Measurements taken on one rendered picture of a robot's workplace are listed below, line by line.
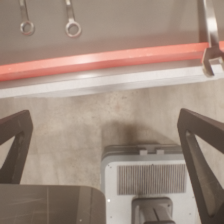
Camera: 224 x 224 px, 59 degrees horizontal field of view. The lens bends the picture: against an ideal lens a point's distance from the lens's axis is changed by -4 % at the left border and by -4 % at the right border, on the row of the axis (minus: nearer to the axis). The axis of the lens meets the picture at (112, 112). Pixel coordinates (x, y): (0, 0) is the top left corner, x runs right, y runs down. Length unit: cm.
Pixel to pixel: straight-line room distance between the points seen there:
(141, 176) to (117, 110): 42
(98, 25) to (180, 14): 14
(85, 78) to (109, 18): 11
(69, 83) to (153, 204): 84
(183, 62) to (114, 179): 78
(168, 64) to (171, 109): 93
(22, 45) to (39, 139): 101
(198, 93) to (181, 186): 58
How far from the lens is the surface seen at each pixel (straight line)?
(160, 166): 107
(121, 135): 126
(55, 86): 38
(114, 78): 37
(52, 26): 36
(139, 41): 35
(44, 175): 139
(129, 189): 109
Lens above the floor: 124
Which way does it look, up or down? 86 degrees down
